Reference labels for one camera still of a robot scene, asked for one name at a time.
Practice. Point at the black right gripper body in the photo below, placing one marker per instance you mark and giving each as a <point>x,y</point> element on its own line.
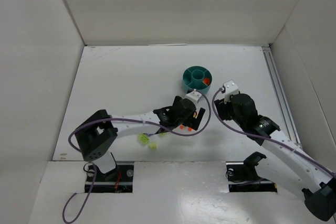
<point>220,108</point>

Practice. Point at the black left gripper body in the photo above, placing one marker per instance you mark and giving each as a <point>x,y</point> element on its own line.
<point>196,118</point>

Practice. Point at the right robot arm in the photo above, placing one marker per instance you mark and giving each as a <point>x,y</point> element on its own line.
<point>307,179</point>

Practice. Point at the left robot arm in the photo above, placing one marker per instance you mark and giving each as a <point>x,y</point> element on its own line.
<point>95,135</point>

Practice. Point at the teal divided round container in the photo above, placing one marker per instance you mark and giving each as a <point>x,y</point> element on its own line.
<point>192,78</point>

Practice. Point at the pale yellow lego brick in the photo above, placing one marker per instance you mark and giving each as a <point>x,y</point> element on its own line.
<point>152,146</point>

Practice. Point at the lime green lego brick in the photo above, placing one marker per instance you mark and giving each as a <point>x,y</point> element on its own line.
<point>144,139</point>

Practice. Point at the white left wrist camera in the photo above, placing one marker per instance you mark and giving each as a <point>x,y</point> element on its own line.
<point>194,96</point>

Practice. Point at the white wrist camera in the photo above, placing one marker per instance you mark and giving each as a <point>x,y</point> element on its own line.
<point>194,96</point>
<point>230,88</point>

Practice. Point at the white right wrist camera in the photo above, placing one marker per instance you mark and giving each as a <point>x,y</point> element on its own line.
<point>230,88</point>

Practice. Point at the aluminium rail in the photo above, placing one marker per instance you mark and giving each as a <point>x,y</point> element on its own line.
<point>281,97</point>

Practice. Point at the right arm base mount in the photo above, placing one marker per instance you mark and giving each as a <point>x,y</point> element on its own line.
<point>242,176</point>

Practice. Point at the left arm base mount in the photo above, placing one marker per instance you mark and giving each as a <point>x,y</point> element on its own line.
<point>120,182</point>

